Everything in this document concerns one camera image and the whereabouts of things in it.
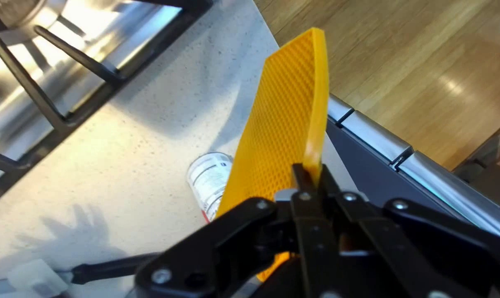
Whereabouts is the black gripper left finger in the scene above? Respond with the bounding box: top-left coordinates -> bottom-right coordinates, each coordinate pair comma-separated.
133,163 -> 340,298

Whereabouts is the small labelled tin can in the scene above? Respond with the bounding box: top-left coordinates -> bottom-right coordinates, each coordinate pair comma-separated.
186,151 -> 236,222

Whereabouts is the black handled tool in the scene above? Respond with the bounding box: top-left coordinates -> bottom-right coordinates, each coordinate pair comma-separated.
67,252 -> 164,287

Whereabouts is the dark cabinet with steel handles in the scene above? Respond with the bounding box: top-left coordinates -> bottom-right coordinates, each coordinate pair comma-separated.
323,93 -> 500,245

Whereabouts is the stainless gas stove range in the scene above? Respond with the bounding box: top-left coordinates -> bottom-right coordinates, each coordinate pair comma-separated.
0,0 -> 216,212

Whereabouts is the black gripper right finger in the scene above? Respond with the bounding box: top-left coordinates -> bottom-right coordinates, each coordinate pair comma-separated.
318,164 -> 500,298

